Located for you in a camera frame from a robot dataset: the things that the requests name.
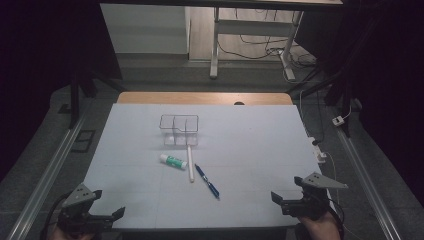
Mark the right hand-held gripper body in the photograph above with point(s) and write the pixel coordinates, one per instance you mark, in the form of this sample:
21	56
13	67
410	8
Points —
311	203

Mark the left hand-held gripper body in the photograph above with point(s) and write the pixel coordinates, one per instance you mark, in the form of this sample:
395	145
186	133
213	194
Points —
78	213

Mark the blue pen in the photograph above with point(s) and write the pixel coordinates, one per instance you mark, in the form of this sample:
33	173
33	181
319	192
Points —
206	181

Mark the clear plastic organizer box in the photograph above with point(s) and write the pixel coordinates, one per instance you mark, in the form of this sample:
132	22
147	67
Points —
180	133

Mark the person's left hand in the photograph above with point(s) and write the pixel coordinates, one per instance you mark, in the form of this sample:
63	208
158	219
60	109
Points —
70	237

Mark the person's right hand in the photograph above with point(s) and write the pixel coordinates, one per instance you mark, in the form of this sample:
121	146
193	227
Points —
320	230

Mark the white power strip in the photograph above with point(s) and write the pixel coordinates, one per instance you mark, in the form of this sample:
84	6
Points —
318	151

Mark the white adapter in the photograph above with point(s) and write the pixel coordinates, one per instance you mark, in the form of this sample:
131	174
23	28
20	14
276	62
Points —
338	120

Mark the black metal stand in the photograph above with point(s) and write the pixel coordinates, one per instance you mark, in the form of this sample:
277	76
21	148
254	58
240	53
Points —
340	93
74	100

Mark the black table grommet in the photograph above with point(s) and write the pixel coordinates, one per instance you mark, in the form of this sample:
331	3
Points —
239	103

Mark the dark curtain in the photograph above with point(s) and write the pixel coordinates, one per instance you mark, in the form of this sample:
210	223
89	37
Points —
390	83
36	66

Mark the aluminium rail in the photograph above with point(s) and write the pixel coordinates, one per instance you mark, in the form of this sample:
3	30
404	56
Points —
50	173
363	180

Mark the white desk frame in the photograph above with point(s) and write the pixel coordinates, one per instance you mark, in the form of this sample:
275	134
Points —
215	43

